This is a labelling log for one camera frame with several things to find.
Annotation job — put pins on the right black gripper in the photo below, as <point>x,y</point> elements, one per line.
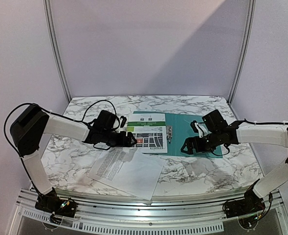
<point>197,144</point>

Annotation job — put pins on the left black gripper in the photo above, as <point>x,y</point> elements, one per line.
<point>122,143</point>

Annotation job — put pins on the teal file folder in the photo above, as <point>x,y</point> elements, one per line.
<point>181,129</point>

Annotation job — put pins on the green map flyer sheet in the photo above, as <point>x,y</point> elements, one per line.
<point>149,130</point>

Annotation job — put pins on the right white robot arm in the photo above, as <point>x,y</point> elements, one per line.
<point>238,132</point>

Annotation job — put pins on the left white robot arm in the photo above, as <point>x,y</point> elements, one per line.
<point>29,127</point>

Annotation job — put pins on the white text paper sheet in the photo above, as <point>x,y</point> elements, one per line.
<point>129,171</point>

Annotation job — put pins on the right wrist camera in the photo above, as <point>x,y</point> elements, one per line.
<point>199,128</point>

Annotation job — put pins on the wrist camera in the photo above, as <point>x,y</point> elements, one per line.
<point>123,121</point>
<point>199,128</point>

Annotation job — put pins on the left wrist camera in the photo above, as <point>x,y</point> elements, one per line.
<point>123,121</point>

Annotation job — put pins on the aluminium front rail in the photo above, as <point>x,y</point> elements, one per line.
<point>163,215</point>

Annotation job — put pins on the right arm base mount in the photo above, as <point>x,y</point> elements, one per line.
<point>249,204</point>

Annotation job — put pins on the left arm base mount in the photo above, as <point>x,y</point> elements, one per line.
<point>52,203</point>

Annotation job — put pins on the left aluminium frame post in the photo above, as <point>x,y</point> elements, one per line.
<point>55,49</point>

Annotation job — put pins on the aluminium frame post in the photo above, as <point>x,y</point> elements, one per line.
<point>55,49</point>
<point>243,51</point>

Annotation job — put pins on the right aluminium frame post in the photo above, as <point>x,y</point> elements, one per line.
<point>243,51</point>

